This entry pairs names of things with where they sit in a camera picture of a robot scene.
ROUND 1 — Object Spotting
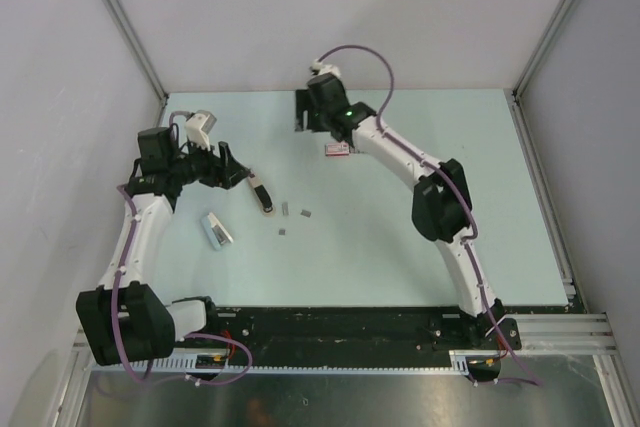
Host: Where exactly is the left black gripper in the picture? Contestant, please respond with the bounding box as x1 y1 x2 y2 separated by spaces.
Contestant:
169 134 250 190

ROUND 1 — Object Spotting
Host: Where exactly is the red staple box with tray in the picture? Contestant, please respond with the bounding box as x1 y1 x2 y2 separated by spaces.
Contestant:
325 143 361 157

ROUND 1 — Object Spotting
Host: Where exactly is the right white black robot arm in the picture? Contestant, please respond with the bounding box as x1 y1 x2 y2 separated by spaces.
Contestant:
295 73 504 348

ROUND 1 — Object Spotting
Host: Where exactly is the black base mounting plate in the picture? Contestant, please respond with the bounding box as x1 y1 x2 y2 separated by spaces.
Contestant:
164 304 521 369

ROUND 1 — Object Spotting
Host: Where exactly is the white slotted cable duct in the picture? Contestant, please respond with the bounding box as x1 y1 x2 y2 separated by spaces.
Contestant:
87 349 501 375

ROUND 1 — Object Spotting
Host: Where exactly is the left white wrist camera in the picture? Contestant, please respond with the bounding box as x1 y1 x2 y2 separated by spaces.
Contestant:
184 110 217 150

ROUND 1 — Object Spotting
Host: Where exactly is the black silver stapler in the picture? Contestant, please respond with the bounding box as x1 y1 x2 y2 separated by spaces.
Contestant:
247 170 276 216

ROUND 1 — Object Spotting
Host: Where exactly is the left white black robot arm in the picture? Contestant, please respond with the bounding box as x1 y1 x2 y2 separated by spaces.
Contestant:
76 127 249 366

